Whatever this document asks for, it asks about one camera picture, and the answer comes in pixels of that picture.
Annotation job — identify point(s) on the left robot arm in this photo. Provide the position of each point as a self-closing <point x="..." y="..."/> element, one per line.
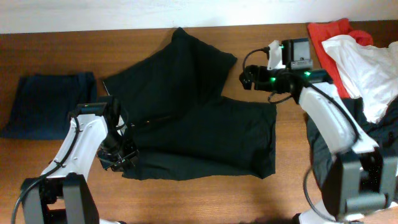
<point x="61" y="193"/>

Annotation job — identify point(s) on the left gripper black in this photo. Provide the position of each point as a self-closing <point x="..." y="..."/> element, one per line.
<point x="117" y="164"/>

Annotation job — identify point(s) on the red garment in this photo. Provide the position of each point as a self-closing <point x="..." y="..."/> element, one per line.
<point x="320" y="32"/>

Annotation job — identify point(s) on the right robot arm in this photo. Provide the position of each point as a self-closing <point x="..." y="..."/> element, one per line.
<point x="363" y="176"/>

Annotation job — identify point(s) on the black shorts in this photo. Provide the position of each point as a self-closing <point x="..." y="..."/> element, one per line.
<point x="182" y="125"/>

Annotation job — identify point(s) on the white shirt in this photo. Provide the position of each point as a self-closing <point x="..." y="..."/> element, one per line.
<point x="367" y="72"/>

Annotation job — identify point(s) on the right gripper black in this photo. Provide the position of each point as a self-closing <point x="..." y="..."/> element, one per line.
<point x="260" y="83"/>

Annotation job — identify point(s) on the dark grey garment with white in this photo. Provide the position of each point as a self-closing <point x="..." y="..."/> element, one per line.
<point x="384" y="133"/>

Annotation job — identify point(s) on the folded navy blue garment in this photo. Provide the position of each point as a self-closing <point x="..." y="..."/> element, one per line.
<point x="40" y="110"/>

